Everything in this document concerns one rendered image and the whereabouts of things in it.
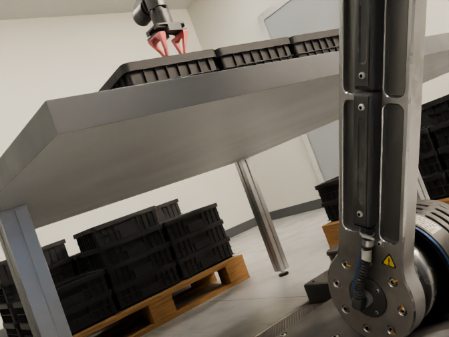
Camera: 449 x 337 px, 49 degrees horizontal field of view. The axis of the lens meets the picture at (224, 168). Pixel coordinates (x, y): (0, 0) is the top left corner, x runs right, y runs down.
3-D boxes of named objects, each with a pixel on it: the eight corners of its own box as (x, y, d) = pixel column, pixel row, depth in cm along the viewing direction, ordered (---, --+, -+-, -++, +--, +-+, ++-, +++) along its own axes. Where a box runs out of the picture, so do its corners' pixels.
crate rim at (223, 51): (292, 43, 156) (290, 35, 156) (219, 55, 139) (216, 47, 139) (228, 87, 189) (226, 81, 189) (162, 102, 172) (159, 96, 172)
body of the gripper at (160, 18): (147, 39, 141) (138, 15, 142) (174, 37, 148) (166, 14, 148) (158, 29, 136) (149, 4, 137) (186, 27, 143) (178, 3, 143)
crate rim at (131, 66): (219, 55, 139) (216, 47, 139) (124, 71, 122) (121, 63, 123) (162, 102, 172) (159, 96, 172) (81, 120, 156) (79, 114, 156)
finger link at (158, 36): (155, 65, 141) (144, 35, 141) (174, 63, 146) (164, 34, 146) (168, 55, 136) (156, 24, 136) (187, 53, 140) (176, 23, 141)
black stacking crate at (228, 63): (303, 71, 156) (290, 37, 156) (230, 87, 139) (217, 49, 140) (236, 111, 189) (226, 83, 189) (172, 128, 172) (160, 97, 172)
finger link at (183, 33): (165, 64, 143) (154, 35, 144) (184, 62, 148) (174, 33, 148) (178, 54, 138) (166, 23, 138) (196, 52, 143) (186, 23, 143)
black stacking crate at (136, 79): (230, 87, 139) (216, 50, 139) (137, 107, 122) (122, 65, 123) (170, 128, 172) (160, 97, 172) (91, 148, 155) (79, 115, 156)
